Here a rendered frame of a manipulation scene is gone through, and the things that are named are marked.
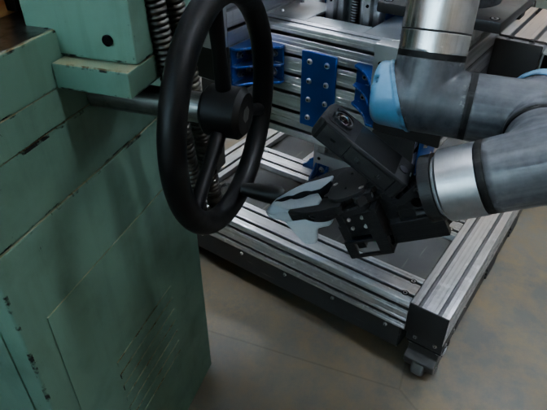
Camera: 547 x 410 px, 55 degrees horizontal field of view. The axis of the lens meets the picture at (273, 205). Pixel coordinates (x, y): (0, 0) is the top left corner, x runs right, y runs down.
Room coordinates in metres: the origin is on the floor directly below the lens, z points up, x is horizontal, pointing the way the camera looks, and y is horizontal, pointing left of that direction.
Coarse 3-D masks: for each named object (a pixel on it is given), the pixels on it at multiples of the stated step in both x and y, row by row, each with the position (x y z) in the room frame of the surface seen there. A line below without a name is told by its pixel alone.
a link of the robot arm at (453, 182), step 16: (464, 144) 0.45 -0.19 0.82; (432, 160) 0.45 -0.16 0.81; (448, 160) 0.44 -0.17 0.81; (464, 160) 0.43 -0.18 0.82; (432, 176) 0.43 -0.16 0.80; (448, 176) 0.42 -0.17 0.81; (464, 176) 0.41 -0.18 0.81; (432, 192) 0.42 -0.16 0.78; (448, 192) 0.41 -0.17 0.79; (464, 192) 0.41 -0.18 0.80; (448, 208) 0.41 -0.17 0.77; (464, 208) 0.41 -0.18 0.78; (480, 208) 0.40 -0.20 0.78
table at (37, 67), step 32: (0, 32) 0.56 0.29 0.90; (32, 32) 0.56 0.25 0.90; (0, 64) 0.48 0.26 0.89; (32, 64) 0.52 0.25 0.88; (64, 64) 0.54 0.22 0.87; (96, 64) 0.54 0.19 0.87; (128, 64) 0.54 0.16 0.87; (0, 96) 0.47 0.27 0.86; (32, 96) 0.51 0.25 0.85; (128, 96) 0.52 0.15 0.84
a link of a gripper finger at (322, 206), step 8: (328, 200) 0.47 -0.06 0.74; (352, 200) 0.46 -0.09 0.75; (296, 208) 0.48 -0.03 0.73; (304, 208) 0.47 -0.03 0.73; (312, 208) 0.46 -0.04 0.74; (320, 208) 0.46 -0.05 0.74; (328, 208) 0.45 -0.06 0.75; (336, 208) 0.45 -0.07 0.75; (344, 208) 0.45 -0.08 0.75; (296, 216) 0.48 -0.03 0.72; (304, 216) 0.46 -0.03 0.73; (312, 216) 0.46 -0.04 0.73; (320, 216) 0.45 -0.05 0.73; (328, 216) 0.45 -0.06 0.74; (336, 216) 0.45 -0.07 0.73
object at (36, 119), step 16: (48, 96) 0.53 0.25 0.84; (64, 96) 0.56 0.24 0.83; (80, 96) 0.58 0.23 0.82; (16, 112) 0.49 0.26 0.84; (32, 112) 0.50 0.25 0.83; (48, 112) 0.53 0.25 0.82; (64, 112) 0.55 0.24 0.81; (0, 128) 0.46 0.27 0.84; (16, 128) 0.48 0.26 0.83; (32, 128) 0.50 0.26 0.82; (48, 128) 0.52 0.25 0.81; (0, 144) 0.46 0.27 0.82; (16, 144) 0.47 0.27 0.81; (0, 160) 0.45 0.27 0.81
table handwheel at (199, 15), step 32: (192, 0) 0.51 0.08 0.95; (224, 0) 0.53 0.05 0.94; (256, 0) 0.62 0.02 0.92; (192, 32) 0.47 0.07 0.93; (224, 32) 0.54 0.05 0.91; (256, 32) 0.65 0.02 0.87; (192, 64) 0.46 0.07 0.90; (224, 64) 0.54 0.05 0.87; (256, 64) 0.66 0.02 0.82; (96, 96) 0.59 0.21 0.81; (160, 96) 0.44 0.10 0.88; (192, 96) 0.56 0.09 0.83; (224, 96) 0.54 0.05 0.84; (256, 96) 0.66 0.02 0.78; (160, 128) 0.42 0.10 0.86; (224, 128) 0.52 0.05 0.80; (256, 128) 0.64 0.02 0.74; (160, 160) 0.42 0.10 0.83; (256, 160) 0.61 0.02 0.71; (192, 192) 0.43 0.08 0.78; (192, 224) 0.43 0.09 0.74; (224, 224) 0.50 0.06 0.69
